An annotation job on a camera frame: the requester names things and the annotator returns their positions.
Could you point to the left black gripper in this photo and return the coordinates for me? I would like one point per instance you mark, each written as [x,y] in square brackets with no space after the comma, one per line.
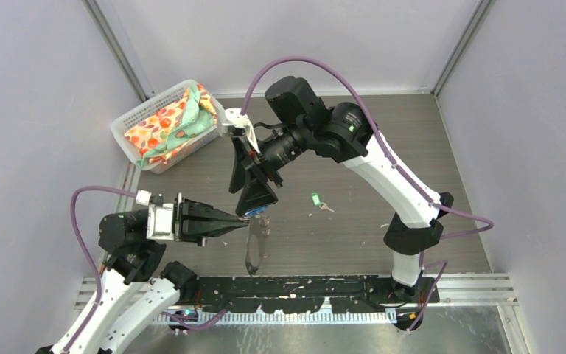
[194,220]

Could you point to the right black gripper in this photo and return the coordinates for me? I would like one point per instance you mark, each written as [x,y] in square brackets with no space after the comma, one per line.
[254,193]

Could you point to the metal keyring holder plate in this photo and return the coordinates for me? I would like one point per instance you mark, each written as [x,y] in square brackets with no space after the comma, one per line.
[256,251]

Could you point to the green tagged key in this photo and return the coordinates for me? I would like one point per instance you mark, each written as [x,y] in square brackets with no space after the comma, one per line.
[316,200]

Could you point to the blue tagged key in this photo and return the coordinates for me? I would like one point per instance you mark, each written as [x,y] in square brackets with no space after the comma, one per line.
[254,212]

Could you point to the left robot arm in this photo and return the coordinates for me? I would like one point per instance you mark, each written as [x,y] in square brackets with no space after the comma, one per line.
[128,297]

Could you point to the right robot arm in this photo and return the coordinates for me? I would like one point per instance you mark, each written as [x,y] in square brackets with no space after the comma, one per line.
[343,134]

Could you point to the colourful patterned cloth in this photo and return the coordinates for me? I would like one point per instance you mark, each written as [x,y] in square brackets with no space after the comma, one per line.
[162,135]

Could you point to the white plastic basket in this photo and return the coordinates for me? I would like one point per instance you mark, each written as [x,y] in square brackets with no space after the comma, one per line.
[129,120]

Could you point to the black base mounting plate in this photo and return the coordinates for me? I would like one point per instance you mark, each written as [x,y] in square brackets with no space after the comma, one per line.
[303,294]

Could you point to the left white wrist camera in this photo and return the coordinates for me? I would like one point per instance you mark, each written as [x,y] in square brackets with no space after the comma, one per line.
[160,222]

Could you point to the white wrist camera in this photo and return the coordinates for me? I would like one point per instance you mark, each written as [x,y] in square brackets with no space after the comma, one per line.
[160,222]
[232,123]

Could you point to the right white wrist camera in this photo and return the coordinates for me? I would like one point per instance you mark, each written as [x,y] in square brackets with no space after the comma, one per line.
[232,123]

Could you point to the white slotted cable duct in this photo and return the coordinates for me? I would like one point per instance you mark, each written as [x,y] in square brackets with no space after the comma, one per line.
[321,317]

